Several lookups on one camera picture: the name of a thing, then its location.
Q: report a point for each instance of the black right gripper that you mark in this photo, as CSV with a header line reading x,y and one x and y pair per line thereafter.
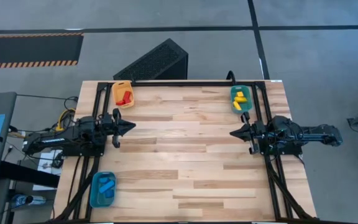
x,y
259,132

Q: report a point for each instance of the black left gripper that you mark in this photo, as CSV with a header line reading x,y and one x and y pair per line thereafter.
x,y
110,127

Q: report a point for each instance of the long red block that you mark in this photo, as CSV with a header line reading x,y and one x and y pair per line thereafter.
x,y
120,103
126,96

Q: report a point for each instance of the long yellow block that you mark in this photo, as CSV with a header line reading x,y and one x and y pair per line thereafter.
x,y
241,99

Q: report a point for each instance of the small yellow block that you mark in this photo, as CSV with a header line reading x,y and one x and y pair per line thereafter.
x,y
240,94

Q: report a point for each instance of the long blue block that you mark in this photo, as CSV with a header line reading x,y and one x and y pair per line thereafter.
x,y
107,186

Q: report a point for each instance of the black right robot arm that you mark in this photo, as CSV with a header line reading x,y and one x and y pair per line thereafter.
x,y
306,135

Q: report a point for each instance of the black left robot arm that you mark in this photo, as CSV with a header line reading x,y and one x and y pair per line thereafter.
x,y
51,140

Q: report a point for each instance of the beige plastic basket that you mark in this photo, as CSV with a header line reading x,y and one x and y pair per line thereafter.
x,y
118,88

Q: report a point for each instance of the teal green plastic basket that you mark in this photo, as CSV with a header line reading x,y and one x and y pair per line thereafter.
x,y
248,93

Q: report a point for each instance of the black mesh computer case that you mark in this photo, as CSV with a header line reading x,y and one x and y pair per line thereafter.
x,y
154,62

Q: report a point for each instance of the blue plastic basket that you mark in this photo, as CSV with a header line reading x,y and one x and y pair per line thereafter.
x,y
96,200

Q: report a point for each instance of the white box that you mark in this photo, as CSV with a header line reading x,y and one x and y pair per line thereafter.
x,y
47,161

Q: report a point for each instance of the black stand bar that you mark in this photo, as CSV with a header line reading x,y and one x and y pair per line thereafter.
x,y
26,174

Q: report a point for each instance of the black hazard-striped floor mat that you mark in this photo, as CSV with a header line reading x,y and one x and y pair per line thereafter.
x,y
30,49

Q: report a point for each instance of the clear water bottle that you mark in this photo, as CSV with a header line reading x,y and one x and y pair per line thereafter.
x,y
23,200

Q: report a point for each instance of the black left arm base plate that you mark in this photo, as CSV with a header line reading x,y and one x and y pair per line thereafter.
x,y
82,153

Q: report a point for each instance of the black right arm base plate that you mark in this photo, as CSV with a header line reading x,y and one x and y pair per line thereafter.
x,y
294,151

